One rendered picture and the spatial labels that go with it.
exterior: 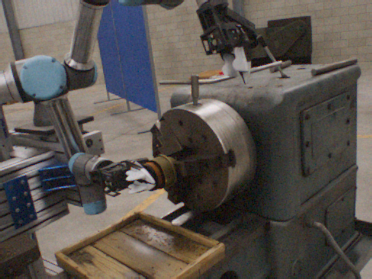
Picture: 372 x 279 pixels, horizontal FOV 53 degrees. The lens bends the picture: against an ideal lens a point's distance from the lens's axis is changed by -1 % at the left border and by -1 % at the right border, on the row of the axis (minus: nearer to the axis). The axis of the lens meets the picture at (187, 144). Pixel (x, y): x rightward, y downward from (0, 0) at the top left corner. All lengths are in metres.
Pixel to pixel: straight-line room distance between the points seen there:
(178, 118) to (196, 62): 11.16
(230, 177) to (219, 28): 0.38
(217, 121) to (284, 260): 0.50
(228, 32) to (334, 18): 10.00
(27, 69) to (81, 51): 0.46
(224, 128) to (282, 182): 0.24
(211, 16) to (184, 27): 11.35
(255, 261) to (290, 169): 0.30
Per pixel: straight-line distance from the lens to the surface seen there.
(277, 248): 1.22
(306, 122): 1.20
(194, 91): 1.05
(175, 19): 12.46
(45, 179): 1.48
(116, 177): 1.01
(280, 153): 1.09
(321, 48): 11.00
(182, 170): 1.00
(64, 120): 1.26
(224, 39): 0.92
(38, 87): 1.09
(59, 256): 1.11
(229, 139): 1.00
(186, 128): 1.06
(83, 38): 1.47
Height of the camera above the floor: 1.43
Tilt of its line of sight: 16 degrees down
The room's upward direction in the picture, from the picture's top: 7 degrees counter-clockwise
